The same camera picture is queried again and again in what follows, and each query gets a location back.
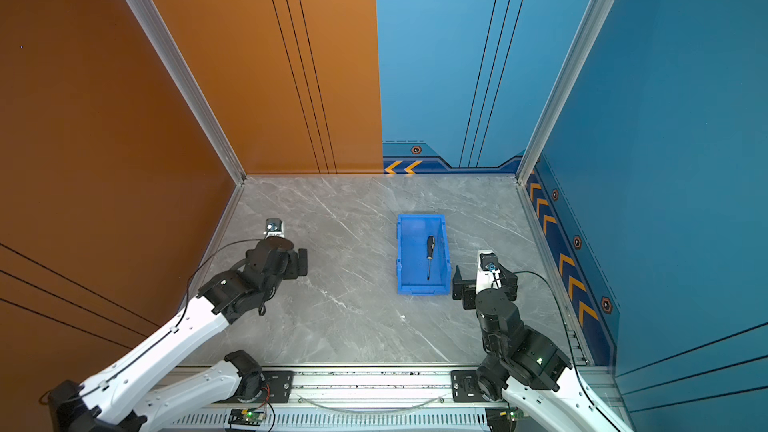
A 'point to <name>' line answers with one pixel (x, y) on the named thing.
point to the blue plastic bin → (412, 232)
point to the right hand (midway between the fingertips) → (473, 268)
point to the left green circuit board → (246, 417)
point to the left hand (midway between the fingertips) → (287, 249)
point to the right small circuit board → (503, 419)
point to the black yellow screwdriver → (430, 253)
